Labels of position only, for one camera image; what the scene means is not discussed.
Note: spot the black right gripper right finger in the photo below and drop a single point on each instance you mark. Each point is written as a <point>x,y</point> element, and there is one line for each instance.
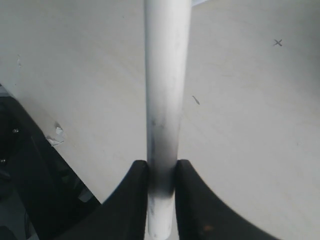
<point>202,215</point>

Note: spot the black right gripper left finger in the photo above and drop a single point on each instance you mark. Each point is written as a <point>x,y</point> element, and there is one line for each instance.
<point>123,215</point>

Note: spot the white wooden drumstick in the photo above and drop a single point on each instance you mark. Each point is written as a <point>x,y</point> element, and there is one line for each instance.
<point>166,33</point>

